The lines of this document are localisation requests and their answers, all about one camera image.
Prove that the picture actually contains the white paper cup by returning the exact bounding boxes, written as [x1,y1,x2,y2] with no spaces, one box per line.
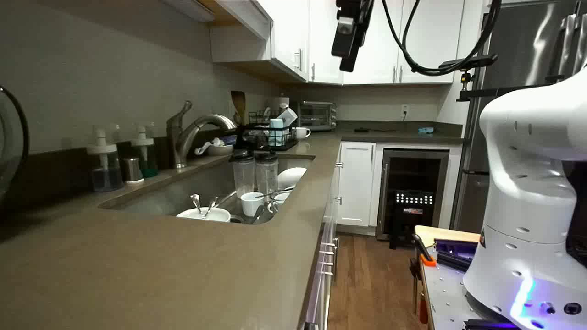
[239,191,266,221]

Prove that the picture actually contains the white upper cabinet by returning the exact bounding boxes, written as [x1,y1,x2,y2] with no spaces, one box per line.
[209,0,486,87]

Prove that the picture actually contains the purple black device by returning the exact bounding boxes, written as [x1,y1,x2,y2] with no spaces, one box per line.
[433,239,481,272]

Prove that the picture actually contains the white sponge dish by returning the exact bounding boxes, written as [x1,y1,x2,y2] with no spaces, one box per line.
[207,138,235,157]

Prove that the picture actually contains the wooden utensil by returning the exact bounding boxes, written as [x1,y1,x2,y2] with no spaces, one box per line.
[229,91,250,129]

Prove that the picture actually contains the small metal cup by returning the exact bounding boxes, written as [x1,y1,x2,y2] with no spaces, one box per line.
[119,157,147,186]

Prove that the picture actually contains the black beverage cooler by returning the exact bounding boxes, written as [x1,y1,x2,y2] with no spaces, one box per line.
[374,147,451,250]

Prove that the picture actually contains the grey work table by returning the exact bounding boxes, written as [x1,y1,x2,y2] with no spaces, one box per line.
[413,226,510,330]

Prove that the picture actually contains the silver toaster oven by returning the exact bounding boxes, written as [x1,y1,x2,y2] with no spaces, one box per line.
[297,100,340,133]

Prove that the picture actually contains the clear blender jar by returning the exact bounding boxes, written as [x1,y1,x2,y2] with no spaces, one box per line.
[253,151,281,197]
[229,149,257,199]

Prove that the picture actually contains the teal container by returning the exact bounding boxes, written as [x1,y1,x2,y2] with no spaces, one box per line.
[268,116,286,149]

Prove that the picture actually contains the soap dispenser with blue liquid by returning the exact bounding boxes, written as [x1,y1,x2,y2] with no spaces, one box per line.
[85,124,125,195]

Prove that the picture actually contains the white bowl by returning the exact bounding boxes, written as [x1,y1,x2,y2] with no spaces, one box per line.
[174,206,233,226]

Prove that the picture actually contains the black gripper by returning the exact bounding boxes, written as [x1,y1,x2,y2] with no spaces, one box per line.
[330,0,376,74]

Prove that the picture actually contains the steel faucet spout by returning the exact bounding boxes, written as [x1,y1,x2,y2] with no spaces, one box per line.
[171,113,239,173]

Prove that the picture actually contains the stainless steel refrigerator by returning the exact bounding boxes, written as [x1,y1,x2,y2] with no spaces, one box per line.
[451,0,587,235]

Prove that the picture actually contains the black cable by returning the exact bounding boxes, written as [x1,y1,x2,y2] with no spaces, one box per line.
[380,0,505,80]

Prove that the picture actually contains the black dish rack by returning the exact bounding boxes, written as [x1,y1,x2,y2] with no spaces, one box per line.
[235,120,303,157]

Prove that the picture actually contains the white mug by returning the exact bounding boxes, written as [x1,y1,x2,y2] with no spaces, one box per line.
[290,125,314,142]

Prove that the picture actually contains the black round appliance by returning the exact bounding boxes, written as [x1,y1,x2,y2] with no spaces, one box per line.
[0,85,31,206]

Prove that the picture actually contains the steel tap lever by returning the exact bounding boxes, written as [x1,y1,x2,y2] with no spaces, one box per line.
[165,100,195,149]

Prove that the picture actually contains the wooden board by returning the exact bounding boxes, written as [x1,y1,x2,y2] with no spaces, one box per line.
[413,224,484,248]

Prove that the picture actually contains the orange handled tool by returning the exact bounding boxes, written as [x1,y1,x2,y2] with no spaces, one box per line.
[415,235,440,270]

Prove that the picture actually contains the white plate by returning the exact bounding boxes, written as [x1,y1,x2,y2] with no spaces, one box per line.
[275,166,310,193]

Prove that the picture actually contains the drawer fronts with metal handles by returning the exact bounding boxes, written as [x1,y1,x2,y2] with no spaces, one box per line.
[303,223,341,330]

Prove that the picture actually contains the stainless steel sink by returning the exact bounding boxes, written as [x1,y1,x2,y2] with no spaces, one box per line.
[99,155,318,228]

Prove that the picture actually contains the white lower cabinet door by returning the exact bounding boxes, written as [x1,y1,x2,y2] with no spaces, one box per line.
[334,142,378,230]

